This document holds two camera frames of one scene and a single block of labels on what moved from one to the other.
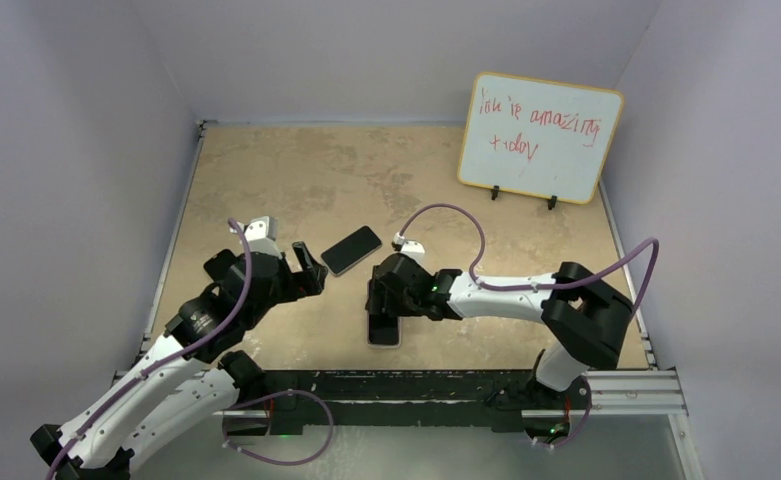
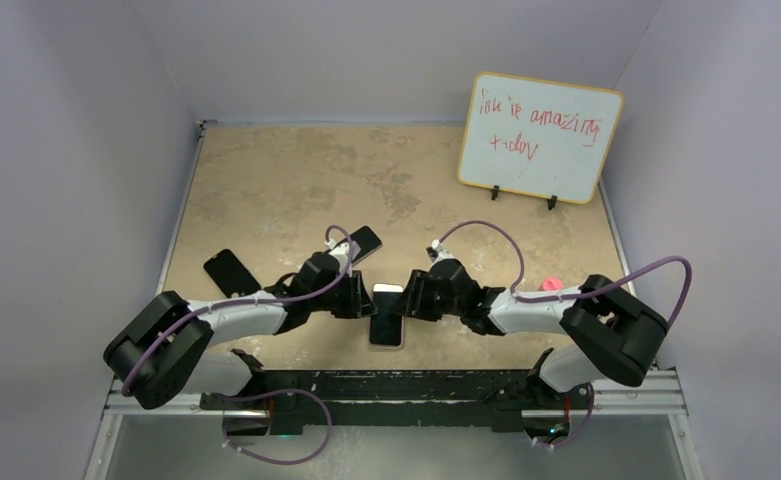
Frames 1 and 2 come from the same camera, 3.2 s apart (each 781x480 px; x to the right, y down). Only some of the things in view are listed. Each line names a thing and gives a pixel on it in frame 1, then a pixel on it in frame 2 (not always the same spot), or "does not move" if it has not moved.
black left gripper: (308, 281) to (357, 304)
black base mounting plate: (299, 389) does not move
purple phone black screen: (383, 329) does not move
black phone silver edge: (350, 251) does not move
